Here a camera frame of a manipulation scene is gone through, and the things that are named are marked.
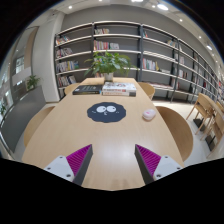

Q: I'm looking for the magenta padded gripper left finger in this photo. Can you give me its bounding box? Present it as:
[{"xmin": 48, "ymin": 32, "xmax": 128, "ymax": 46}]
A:
[{"xmin": 44, "ymin": 145, "xmax": 93, "ymax": 186}]

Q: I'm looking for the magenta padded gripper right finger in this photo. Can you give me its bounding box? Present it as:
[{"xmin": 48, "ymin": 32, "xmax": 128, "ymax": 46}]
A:
[{"xmin": 135, "ymin": 144, "xmax": 182, "ymax": 184}]

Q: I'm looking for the pink computer mouse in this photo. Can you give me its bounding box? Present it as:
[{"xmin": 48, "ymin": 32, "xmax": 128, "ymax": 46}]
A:
[{"xmin": 142, "ymin": 109, "xmax": 156, "ymax": 121}]

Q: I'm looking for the dark round cartoon mouse pad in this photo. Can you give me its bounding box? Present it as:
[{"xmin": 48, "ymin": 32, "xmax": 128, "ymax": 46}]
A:
[{"xmin": 87, "ymin": 102, "xmax": 126, "ymax": 123}]

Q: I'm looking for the wooden chair right near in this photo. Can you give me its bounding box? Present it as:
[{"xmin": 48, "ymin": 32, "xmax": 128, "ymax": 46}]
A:
[{"xmin": 157, "ymin": 106, "xmax": 193, "ymax": 161}]

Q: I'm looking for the wooden chair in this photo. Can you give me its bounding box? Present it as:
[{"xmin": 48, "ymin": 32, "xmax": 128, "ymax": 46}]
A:
[
  {"xmin": 64, "ymin": 83, "xmax": 79, "ymax": 95},
  {"xmin": 193, "ymin": 93, "xmax": 224, "ymax": 155},
  {"xmin": 157, "ymin": 106, "xmax": 193, "ymax": 161},
  {"xmin": 139, "ymin": 82, "xmax": 155, "ymax": 99},
  {"xmin": 24, "ymin": 106, "xmax": 54, "ymax": 146}
]

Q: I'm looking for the wooden chair left near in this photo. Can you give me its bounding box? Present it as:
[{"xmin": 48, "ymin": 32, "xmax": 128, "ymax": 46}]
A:
[{"xmin": 24, "ymin": 106, "xmax": 54, "ymax": 146}]

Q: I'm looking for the wooden chair left far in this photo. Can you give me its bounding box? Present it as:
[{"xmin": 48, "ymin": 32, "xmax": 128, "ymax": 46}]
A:
[{"xmin": 64, "ymin": 83, "xmax": 79, "ymax": 95}]

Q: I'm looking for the grey partition counter left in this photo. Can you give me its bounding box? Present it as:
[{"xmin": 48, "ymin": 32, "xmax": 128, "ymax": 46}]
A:
[{"xmin": 0, "ymin": 86, "xmax": 46, "ymax": 152}]

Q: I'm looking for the stack of white red books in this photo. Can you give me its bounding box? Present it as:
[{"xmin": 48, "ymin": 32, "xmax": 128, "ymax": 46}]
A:
[{"xmin": 102, "ymin": 82, "xmax": 137, "ymax": 97}]

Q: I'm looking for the black book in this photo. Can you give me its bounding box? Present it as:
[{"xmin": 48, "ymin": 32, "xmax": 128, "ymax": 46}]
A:
[{"xmin": 72, "ymin": 85, "xmax": 102, "ymax": 95}]

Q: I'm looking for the small green plant left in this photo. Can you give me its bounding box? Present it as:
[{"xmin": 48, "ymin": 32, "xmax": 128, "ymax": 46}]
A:
[{"xmin": 27, "ymin": 75, "xmax": 40, "ymax": 90}]

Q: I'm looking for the large grey bookshelf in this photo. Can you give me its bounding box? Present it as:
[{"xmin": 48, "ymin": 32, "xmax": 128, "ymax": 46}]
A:
[{"xmin": 54, "ymin": 21, "xmax": 224, "ymax": 103}]

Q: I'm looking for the green potted plant white pot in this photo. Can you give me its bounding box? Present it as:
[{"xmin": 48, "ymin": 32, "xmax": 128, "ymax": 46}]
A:
[{"xmin": 84, "ymin": 51, "xmax": 136, "ymax": 82}]

